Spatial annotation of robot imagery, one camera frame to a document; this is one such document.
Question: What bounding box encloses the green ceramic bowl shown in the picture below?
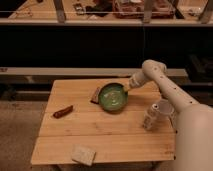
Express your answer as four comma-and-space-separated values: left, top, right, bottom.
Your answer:
98, 83, 128, 112

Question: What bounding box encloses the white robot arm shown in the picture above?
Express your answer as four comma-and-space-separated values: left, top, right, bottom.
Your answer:
124, 60, 213, 171

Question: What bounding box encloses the clear plastic cup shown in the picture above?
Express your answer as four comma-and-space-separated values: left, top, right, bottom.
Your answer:
157, 99, 175, 116

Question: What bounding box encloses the brown chocolate bar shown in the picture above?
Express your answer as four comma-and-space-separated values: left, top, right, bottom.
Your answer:
90, 87, 101, 104

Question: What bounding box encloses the red tray on shelf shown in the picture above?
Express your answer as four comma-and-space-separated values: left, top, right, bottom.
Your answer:
112, 0, 175, 19

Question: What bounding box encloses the wooden table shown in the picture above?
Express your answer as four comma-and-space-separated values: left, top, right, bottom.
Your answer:
31, 79, 175, 165

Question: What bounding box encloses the black object on shelf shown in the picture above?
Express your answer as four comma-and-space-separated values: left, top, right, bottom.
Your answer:
86, 2, 112, 17

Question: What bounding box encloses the brown sausage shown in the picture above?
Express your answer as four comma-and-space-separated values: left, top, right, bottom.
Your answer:
53, 105, 73, 119

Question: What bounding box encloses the beige sponge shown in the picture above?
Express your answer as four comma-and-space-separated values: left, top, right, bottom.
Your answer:
71, 145, 96, 166

